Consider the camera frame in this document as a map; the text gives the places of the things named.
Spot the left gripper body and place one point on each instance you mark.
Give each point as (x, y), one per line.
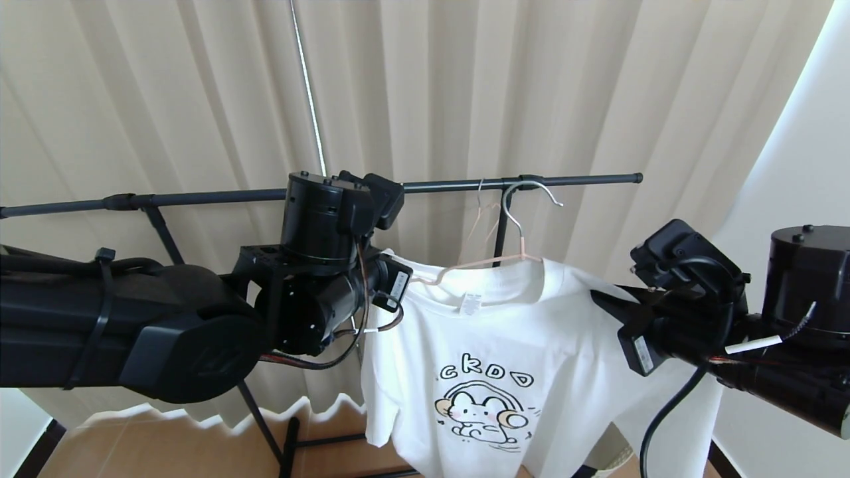
(339, 299)

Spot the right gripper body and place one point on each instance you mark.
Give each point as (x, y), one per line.
(684, 342)

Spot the white printed t-shirt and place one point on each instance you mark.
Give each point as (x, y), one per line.
(564, 345)

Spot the pink clothes hanger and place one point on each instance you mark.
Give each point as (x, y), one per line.
(479, 192)
(522, 251)

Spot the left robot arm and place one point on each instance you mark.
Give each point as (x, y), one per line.
(133, 325)

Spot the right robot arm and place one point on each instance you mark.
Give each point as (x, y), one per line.
(810, 285)

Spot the white laundry basket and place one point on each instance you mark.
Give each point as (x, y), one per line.
(614, 458)

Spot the black clothes rack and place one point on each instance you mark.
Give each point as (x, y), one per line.
(199, 197)

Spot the beige curtain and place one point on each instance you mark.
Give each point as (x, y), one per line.
(597, 79)

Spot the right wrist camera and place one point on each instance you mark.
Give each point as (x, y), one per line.
(684, 255)

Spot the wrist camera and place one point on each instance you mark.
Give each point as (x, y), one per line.
(385, 199)
(684, 255)

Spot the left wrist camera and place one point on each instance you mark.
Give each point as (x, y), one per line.
(385, 199)

